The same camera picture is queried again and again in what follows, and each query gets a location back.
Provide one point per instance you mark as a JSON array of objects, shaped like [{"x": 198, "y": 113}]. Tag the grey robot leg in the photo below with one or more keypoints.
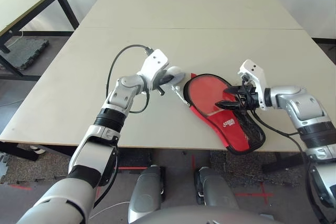
[
  {"x": 144, "y": 195},
  {"x": 215, "y": 190}
]

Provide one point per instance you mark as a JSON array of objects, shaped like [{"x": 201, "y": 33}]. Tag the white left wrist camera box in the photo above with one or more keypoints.
[{"x": 155, "y": 62}]

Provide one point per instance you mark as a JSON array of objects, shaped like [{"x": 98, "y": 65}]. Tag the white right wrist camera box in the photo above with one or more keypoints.
[{"x": 256, "y": 73}]

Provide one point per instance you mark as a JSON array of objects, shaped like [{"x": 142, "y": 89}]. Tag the dark foam mat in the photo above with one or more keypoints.
[{"x": 23, "y": 51}]

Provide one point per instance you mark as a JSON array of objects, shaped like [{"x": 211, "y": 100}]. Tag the grey robot torso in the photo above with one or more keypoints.
[{"x": 183, "y": 216}]

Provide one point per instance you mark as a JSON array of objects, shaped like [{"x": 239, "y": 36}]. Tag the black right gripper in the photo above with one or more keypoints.
[{"x": 246, "y": 96}]

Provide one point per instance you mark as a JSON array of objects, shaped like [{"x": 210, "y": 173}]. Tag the white grey plush toy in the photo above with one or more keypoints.
[{"x": 177, "y": 73}]

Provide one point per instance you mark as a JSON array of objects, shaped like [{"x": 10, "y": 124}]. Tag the beige side table black frame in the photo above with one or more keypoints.
[{"x": 26, "y": 1}]

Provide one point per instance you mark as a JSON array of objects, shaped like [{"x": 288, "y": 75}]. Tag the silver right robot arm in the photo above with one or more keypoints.
[{"x": 302, "y": 103}]

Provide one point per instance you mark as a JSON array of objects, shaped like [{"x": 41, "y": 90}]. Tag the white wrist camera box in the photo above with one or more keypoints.
[
  {"x": 155, "y": 62},
  {"x": 256, "y": 73}
]

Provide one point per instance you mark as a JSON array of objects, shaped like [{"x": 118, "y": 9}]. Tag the black table foot bar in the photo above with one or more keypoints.
[
  {"x": 26, "y": 150},
  {"x": 281, "y": 163}
]

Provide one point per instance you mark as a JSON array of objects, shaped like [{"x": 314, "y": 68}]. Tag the speckled grey floor mat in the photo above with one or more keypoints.
[
  {"x": 236, "y": 166},
  {"x": 39, "y": 169}
]

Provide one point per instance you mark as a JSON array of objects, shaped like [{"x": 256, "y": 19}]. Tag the grey robot right leg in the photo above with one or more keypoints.
[{"x": 215, "y": 190}]

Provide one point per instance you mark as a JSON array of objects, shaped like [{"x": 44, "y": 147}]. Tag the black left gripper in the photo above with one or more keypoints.
[{"x": 158, "y": 81}]

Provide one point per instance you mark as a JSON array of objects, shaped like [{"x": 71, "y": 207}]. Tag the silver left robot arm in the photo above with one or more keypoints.
[{"x": 86, "y": 155}]

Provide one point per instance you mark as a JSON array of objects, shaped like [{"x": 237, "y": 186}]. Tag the red black paddle case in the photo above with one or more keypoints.
[{"x": 231, "y": 129}]

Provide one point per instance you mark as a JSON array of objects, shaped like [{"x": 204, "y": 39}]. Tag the grey robot left leg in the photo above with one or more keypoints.
[{"x": 144, "y": 195}]

